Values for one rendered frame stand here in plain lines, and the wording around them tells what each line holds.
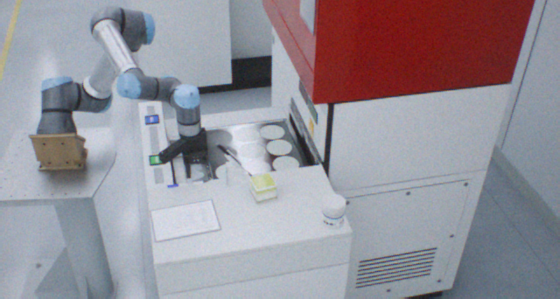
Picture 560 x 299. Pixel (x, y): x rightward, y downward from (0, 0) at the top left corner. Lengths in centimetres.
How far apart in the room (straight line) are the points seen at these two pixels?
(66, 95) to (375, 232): 134
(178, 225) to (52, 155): 71
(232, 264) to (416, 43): 92
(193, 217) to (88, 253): 91
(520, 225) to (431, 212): 110
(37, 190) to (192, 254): 79
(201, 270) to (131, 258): 134
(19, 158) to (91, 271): 62
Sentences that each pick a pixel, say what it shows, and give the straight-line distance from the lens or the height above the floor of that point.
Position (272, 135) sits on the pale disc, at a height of 90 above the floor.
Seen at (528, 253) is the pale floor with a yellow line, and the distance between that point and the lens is 343.
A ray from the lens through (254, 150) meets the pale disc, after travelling 231.
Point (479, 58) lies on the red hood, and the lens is 216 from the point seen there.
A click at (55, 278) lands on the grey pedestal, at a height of 11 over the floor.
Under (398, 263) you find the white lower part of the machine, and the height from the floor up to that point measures 33.
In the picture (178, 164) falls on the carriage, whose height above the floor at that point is 88.
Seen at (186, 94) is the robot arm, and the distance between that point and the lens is 182.
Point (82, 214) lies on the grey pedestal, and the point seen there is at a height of 58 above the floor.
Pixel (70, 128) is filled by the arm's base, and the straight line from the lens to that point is 240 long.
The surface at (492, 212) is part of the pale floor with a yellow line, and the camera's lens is 360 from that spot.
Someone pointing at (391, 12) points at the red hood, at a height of 154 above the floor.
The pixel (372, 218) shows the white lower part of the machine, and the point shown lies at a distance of 243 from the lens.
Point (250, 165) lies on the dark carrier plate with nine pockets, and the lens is 224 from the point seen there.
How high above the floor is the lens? 232
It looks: 37 degrees down
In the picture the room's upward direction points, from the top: 1 degrees clockwise
